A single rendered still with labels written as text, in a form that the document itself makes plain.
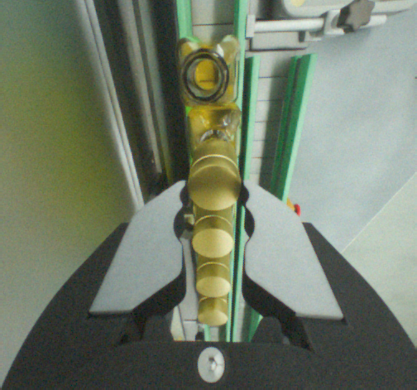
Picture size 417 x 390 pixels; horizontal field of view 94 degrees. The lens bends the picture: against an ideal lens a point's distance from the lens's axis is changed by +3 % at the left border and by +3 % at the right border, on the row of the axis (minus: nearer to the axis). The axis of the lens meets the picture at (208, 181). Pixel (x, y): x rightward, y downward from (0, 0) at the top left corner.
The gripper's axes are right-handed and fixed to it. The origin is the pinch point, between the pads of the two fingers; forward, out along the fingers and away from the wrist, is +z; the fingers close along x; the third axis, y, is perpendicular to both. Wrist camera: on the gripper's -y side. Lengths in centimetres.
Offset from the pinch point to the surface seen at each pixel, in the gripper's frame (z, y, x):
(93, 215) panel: 4.9, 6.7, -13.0
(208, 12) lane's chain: 28.3, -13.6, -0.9
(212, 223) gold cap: 0.6, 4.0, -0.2
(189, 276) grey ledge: 28, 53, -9
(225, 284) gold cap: 0.1, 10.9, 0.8
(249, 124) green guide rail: 19.7, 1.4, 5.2
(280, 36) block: 27.8, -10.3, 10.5
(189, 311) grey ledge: 28, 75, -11
